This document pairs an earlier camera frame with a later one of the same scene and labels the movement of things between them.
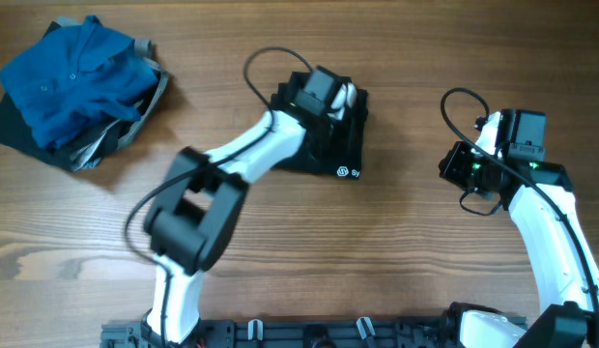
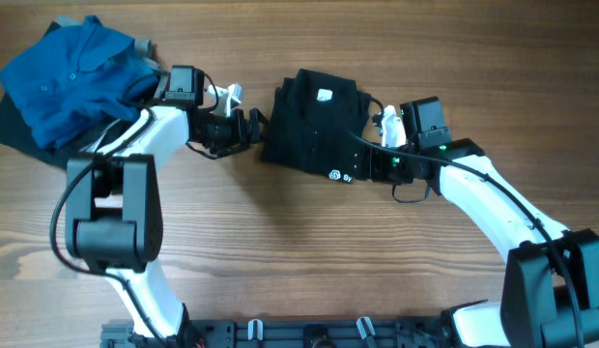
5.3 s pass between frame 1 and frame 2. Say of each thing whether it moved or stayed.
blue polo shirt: stayed
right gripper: moved
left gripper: moved
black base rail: stayed
